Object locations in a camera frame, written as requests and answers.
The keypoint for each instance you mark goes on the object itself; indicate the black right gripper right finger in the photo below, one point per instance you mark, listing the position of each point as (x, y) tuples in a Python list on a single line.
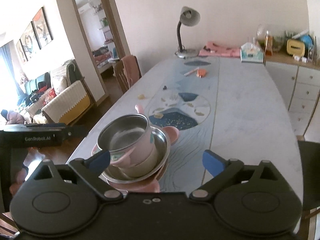
[(223, 172)]

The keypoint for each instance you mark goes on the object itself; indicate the wooden chair with pink cloth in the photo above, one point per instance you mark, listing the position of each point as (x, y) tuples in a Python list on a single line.
[(127, 72)]

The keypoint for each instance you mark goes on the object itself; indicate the person left hand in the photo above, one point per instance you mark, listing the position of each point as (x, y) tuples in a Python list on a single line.
[(30, 163)]

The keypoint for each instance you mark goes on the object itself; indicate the beige tape roll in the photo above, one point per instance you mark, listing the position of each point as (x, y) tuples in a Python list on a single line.
[(158, 115)]

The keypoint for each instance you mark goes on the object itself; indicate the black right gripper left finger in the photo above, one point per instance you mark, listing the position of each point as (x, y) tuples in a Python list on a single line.
[(89, 170)]

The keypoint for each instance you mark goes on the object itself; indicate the glass fish bowl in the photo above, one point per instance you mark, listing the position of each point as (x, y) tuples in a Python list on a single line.
[(277, 32)]

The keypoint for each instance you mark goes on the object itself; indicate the framed wall pictures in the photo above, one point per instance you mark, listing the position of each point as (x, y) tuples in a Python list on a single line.
[(35, 37)]

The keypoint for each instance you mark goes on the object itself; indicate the large stainless steel bowl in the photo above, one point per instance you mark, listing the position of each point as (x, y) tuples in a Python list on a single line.
[(141, 161)]

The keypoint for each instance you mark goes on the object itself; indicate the grey desk lamp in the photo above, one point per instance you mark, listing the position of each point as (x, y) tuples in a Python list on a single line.
[(188, 18)]

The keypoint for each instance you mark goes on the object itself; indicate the black seat wooden chair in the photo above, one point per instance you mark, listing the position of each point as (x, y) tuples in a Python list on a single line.
[(309, 155)]

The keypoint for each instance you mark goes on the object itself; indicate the tissue box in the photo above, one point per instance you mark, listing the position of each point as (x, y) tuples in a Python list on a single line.
[(250, 52)]

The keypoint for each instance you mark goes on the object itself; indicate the white pink pen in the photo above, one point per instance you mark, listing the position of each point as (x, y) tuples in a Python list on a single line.
[(191, 71)]

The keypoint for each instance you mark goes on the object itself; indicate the sofa with cream yellow throw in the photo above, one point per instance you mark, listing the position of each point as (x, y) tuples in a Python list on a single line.
[(61, 95)]

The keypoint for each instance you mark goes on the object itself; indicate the white wooden sideboard cabinet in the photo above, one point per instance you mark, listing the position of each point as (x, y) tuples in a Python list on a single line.
[(298, 84)]

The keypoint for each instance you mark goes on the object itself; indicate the pink folded cloth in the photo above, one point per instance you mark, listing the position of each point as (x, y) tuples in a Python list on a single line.
[(214, 50)]

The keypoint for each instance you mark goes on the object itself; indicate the blue globe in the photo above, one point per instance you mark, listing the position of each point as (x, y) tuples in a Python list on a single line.
[(307, 40)]

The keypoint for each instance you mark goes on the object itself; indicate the yellow tissue holder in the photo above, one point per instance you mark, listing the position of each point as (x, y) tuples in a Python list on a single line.
[(295, 47)]

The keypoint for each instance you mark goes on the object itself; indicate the orange packet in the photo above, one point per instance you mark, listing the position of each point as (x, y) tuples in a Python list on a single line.
[(201, 73)]

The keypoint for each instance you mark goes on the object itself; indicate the pink flamingo steel cup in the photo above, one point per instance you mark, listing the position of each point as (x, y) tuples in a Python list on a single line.
[(123, 133)]

